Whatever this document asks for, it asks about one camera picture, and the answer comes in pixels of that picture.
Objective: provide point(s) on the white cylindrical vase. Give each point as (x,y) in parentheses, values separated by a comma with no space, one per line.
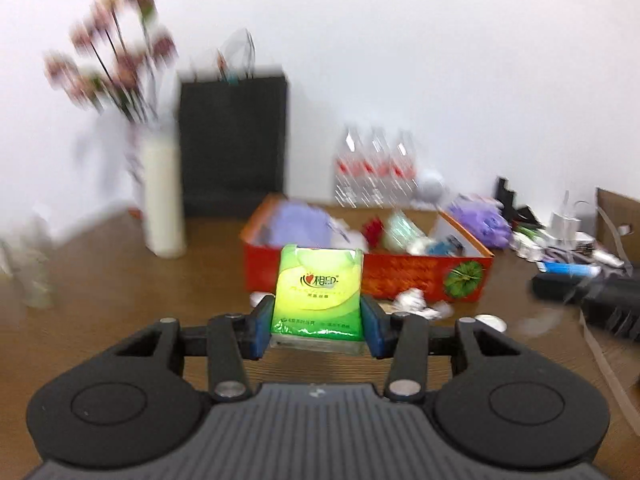
(162,200)

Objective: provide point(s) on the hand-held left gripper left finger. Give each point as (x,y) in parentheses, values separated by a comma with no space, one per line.
(262,330)

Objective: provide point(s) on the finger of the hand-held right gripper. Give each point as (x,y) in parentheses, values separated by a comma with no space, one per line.
(555,286)

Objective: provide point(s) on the black paper bag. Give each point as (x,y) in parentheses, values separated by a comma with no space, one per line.
(230,150)

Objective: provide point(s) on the white round disc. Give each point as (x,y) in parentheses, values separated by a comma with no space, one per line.
(489,322)

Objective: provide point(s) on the white charger block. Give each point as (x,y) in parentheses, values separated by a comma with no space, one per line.
(567,220)

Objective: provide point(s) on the iridescent plastic bag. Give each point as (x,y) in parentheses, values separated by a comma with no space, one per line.
(402,230)

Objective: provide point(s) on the blue tube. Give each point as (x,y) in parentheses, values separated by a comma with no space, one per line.
(570,268)

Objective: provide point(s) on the brown paper strip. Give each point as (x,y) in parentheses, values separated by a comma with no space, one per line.
(607,370)

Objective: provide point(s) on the black cloth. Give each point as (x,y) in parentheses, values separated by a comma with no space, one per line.
(527,216)

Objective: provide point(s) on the green tissue pack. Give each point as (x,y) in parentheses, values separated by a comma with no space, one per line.
(317,290)

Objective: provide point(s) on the white robot speaker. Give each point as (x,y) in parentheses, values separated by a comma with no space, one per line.
(431,187)

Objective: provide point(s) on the white folding device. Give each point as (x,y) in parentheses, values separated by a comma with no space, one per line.
(527,249)

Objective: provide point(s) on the tall black box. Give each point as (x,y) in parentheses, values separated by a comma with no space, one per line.
(501,187)

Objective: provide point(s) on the purple tissue pack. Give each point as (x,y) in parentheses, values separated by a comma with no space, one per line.
(480,220)

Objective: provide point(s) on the clear water bottle red label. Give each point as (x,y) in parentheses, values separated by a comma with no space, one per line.
(348,170)
(376,170)
(404,170)

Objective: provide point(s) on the silver blue foil packet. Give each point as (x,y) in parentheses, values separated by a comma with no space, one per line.
(440,247)

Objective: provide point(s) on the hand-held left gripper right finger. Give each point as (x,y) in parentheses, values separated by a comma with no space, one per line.
(372,330)

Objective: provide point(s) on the crumpled white tissue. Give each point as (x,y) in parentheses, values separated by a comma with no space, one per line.
(410,299)
(440,311)
(537,324)
(260,298)

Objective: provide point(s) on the dried pink flowers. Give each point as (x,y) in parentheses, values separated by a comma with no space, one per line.
(115,55)

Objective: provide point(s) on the white plastic packet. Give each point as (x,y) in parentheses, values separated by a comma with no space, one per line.
(346,234)

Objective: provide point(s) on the purple cloth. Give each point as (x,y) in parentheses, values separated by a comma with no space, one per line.
(297,225)

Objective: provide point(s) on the orange cardboard box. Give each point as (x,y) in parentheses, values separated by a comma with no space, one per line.
(400,275)

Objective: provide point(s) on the red artificial flower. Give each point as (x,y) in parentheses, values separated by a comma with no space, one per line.
(372,231)

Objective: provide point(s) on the brown cardboard piece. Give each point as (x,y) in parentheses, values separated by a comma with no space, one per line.
(620,220)

